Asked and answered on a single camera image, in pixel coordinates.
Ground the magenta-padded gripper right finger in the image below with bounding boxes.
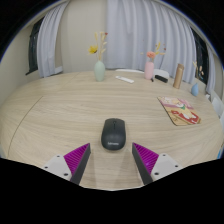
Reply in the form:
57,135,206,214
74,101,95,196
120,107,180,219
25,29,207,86
131,142,183,186

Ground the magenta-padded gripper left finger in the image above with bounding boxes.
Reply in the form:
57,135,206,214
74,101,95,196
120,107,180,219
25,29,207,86
42,142,92,186

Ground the black computer mouse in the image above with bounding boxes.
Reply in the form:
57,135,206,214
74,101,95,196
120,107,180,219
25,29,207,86
100,117,127,151

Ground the cartoon-print mouse pad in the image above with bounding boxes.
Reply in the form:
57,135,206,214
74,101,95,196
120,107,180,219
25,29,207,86
157,96,202,127

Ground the white and blue chair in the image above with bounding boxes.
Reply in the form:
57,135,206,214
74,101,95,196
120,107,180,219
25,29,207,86
210,90,224,118

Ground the light blue vase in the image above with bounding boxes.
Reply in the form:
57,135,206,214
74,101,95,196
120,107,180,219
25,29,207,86
190,82,200,98

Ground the bronze drink bottle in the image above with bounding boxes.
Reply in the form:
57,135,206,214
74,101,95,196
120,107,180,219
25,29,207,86
172,63,185,90

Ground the white remote control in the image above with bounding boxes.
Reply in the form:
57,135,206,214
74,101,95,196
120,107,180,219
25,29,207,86
115,75,135,84

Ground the pink vase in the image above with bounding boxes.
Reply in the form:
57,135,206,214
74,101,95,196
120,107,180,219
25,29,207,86
144,60,155,81

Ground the pale green vase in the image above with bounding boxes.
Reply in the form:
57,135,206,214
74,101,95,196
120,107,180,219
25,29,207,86
93,60,107,83

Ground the narrow white curtain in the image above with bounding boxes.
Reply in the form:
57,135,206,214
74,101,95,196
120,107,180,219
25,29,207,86
204,46,217,94
36,1,69,78

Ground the dark window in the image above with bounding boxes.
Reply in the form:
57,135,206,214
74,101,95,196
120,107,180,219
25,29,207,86
191,28,210,84
26,18,44,75

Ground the yellow dried flower bunch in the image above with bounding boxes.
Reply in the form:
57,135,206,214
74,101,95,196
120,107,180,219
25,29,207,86
87,31,109,62

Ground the wide white curtain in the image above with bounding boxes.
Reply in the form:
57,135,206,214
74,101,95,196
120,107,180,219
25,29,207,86
105,0,198,84

